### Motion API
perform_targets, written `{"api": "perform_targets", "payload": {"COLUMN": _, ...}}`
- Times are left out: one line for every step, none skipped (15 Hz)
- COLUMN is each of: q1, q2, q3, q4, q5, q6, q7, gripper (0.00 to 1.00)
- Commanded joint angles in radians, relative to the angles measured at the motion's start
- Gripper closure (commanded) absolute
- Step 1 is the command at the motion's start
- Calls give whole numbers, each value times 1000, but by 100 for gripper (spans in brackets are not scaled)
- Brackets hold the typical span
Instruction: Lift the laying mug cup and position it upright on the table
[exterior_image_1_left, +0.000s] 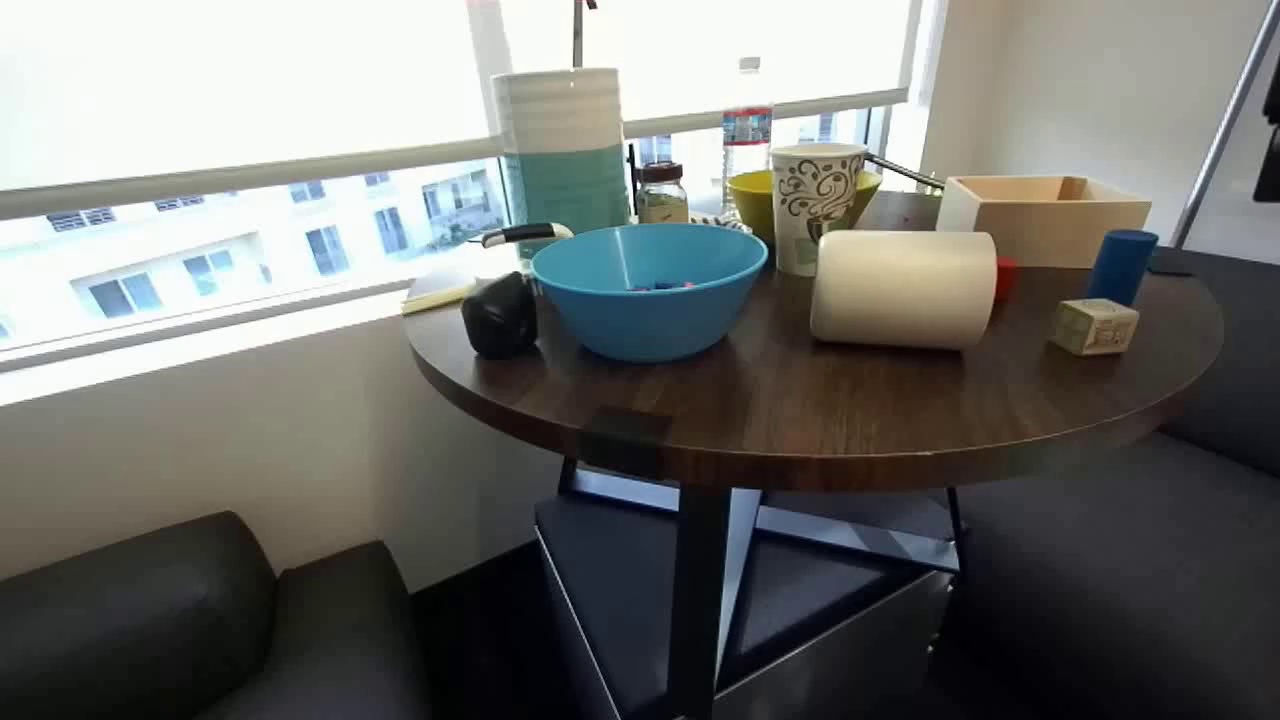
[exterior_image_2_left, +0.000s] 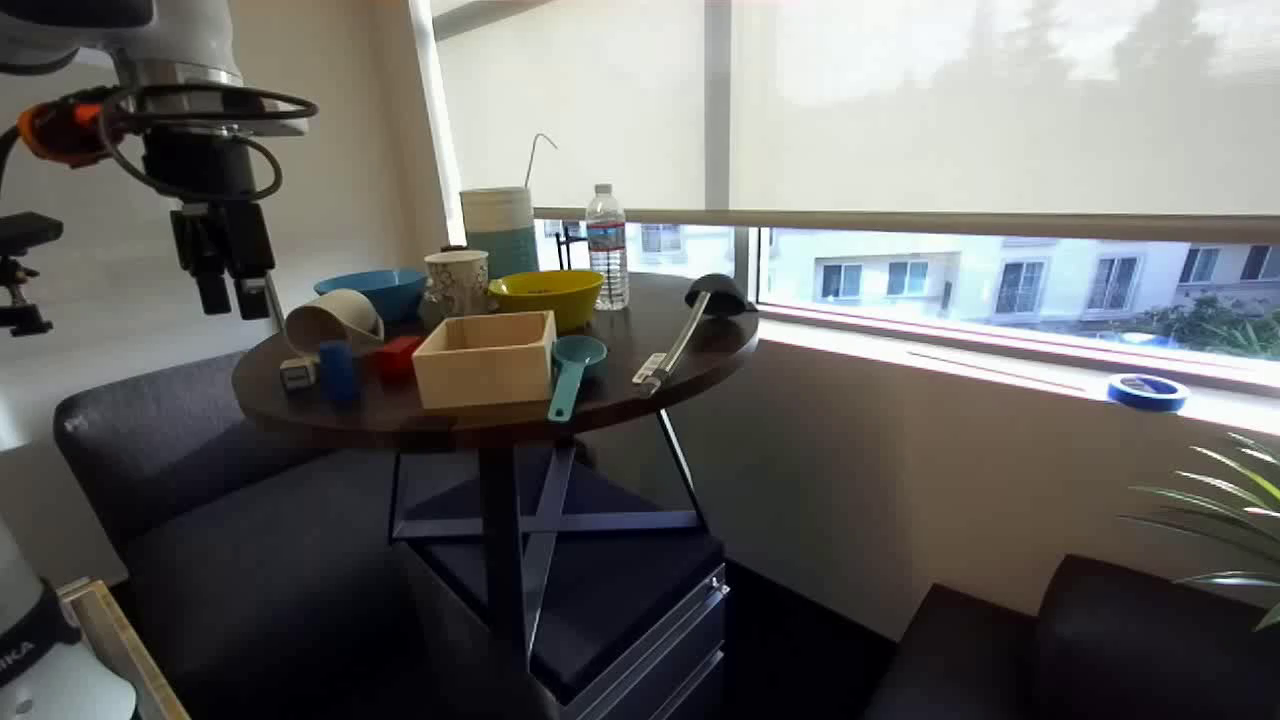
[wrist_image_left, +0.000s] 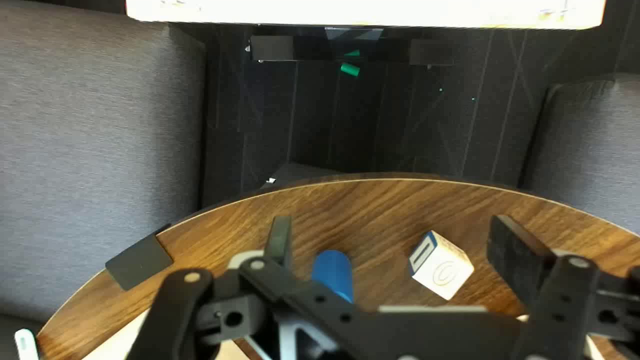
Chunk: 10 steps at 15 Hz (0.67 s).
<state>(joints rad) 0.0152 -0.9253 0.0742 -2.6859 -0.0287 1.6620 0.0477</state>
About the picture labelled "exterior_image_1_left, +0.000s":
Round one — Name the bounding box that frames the wide white roller blind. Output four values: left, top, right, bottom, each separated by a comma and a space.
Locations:
0, 0, 501, 220

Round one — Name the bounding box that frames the narrow white roller blind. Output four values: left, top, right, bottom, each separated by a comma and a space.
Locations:
495, 0, 930, 140

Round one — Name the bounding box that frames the black ladle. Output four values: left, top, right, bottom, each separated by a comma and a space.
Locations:
461, 220, 576, 362

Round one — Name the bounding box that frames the yellow bowl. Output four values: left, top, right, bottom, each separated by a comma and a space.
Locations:
726, 164, 889, 254

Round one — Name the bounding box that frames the engraved wooden cube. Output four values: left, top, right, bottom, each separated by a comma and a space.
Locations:
1049, 297, 1146, 362

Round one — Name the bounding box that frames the clear water bottle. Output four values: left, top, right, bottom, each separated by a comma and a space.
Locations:
721, 104, 778, 183

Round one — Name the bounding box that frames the swirl patterned paper cup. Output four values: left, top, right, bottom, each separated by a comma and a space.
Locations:
770, 140, 872, 282

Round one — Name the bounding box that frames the grey metal pole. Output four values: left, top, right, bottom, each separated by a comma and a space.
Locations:
1169, 0, 1280, 254

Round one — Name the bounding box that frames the blue plastic bowl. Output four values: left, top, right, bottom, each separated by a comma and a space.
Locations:
530, 220, 778, 368

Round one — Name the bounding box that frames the dark grey sofa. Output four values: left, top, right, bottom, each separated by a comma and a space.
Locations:
951, 243, 1280, 720

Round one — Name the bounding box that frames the blue cup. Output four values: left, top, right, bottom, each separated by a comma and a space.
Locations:
1086, 225, 1163, 307

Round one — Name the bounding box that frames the black leather armchair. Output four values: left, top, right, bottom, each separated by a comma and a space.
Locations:
0, 507, 431, 720

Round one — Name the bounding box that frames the black metal table base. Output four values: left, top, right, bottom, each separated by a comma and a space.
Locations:
555, 455, 974, 720

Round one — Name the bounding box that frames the white teal striped container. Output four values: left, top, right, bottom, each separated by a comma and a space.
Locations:
493, 70, 634, 243

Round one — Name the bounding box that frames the pale wooden box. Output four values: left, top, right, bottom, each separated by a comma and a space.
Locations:
931, 171, 1157, 272

